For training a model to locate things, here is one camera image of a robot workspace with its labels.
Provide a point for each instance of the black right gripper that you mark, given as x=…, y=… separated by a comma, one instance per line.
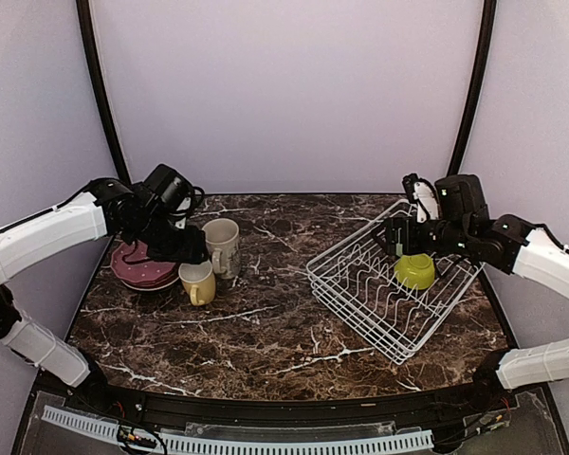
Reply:
x=412, y=245

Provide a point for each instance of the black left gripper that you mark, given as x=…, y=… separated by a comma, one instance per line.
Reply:
x=191, y=251

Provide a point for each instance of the lime green bowl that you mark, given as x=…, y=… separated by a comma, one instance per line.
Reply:
x=415, y=271

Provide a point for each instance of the yellow mug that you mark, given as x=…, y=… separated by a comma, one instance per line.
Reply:
x=199, y=282

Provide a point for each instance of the red teal floral plate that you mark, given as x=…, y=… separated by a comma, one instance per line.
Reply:
x=151, y=287

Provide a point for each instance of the patterned beige tall mug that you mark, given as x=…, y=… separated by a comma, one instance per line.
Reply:
x=223, y=242

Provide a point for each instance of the pink polka dot plate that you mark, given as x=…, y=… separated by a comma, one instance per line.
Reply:
x=130, y=263

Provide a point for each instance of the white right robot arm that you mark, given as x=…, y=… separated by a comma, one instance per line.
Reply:
x=511, y=245

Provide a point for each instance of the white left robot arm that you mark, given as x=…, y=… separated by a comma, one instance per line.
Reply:
x=153, y=211

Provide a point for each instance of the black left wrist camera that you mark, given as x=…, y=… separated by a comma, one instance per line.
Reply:
x=168, y=188

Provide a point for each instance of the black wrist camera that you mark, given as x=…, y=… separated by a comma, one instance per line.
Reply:
x=168, y=188
x=459, y=195

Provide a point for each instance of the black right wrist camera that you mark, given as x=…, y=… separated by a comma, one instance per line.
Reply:
x=459, y=195

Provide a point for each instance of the white wire dish rack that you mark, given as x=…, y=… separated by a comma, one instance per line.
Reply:
x=356, y=280

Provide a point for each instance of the black front table rail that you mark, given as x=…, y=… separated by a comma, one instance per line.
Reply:
x=445, y=411

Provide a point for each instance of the white slotted cable duct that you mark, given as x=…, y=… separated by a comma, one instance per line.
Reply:
x=196, y=438

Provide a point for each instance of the black right corner post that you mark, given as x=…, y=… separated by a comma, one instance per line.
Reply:
x=475, y=86

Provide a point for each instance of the black corner post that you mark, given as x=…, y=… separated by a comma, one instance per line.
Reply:
x=94, y=69
x=475, y=86

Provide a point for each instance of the black left corner post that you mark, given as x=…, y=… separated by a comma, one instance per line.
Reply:
x=94, y=69

